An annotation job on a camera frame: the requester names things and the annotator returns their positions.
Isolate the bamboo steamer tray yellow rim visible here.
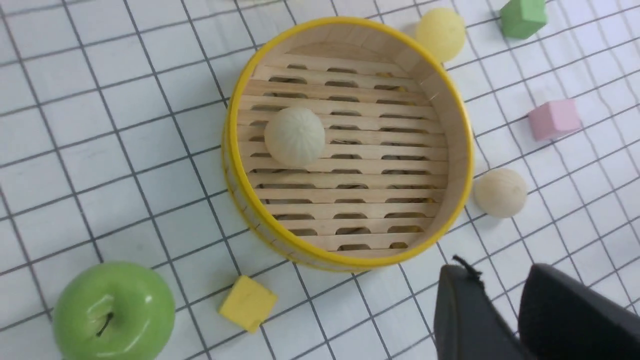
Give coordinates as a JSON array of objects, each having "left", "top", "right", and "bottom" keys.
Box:
[{"left": 221, "top": 16, "right": 474, "bottom": 272}]

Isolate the yellow bun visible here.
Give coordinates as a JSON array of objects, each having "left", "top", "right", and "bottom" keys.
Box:
[{"left": 414, "top": 7, "right": 466, "bottom": 63}]

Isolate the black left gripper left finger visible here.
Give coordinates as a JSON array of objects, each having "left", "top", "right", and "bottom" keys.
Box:
[{"left": 433, "top": 256, "right": 531, "bottom": 360}]

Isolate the yellow cube block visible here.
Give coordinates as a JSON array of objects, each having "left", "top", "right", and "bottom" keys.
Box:
[{"left": 218, "top": 275, "right": 278, "bottom": 333}]

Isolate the green apple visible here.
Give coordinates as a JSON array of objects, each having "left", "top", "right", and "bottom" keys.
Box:
[{"left": 52, "top": 261, "right": 176, "bottom": 360}]

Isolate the green cube block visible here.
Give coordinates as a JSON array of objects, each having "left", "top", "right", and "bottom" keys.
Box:
[{"left": 499, "top": 0, "right": 547, "bottom": 40}]

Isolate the white checkered tablecloth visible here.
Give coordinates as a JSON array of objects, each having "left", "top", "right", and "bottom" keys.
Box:
[{"left": 0, "top": 0, "right": 640, "bottom": 360}]

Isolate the white bun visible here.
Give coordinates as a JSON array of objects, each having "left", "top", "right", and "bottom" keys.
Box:
[
  {"left": 473, "top": 167, "right": 528, "bottom": 219},
  {"left": 263, "top": 107, "right": 326, "bottom": 167}
]

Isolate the pink cube block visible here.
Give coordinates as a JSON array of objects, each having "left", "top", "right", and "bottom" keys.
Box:
[{"left": 527, "top": 98, "right": 582, "bottom": 142}]

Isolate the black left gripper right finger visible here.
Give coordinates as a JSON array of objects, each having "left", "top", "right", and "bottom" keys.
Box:
[{"left": 518, "top": 263, "right": 640, "bottom": 360}]

